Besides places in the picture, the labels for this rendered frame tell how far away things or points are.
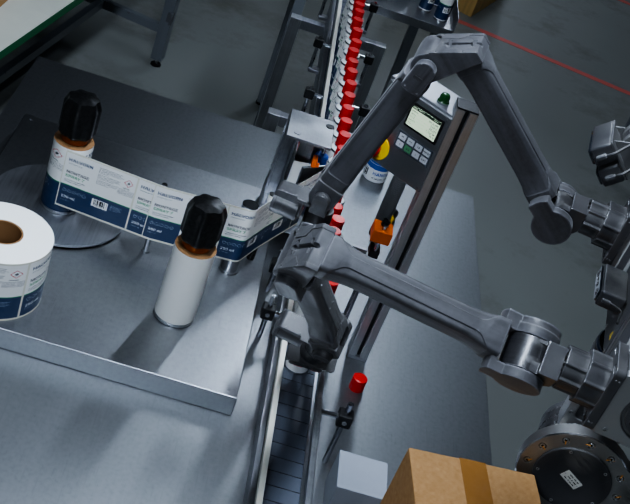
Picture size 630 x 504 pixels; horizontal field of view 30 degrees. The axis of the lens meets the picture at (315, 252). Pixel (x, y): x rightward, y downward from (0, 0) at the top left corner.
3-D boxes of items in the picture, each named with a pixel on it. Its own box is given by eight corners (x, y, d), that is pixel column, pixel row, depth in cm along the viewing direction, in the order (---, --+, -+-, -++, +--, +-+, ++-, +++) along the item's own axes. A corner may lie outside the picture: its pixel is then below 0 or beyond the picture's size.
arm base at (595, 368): (590, 432, 175) (627, 375, 168) (541, 410, 176) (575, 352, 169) (594, 398, 182) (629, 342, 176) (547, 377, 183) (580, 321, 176)
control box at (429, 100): (384, 142, 251) (416, 66, 241) (445, 184, 245) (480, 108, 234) (357, 152, 244) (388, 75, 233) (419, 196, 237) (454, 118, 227)
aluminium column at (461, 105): (348, 344, 266) (457, 96, 229) (366, 349, 267) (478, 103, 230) (346, 356, 263) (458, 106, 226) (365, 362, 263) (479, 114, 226)
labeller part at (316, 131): (291, 110, 282) (292, 107, 281) (334, 124, 283) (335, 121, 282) (285, 137, 270) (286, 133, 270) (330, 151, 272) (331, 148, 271)
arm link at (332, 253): (279, 262, 170) (307, 204, 173) (266, 282, 183) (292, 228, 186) (548, 392, 173) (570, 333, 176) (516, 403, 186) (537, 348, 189)
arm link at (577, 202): (594, 218, 213) (598, 202, 217) (543, 196, 214) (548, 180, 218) (574, 253, 219) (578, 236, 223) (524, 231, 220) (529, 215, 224)
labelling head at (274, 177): (260, 193, 296) (289, 108, 281) (308, 208, 297) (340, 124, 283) (253, 222, 284) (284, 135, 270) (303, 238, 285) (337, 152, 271)
